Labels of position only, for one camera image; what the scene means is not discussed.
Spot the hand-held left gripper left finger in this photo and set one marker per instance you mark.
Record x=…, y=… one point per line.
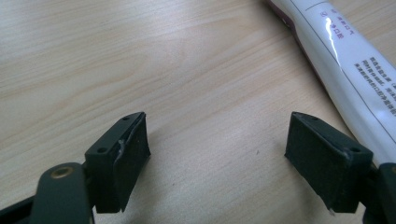
x=115, y=161

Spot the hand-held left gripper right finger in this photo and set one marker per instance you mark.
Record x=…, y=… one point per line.
x=323, y=161

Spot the white toothpaste tube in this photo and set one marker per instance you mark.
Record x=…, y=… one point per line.
x=351, y=68

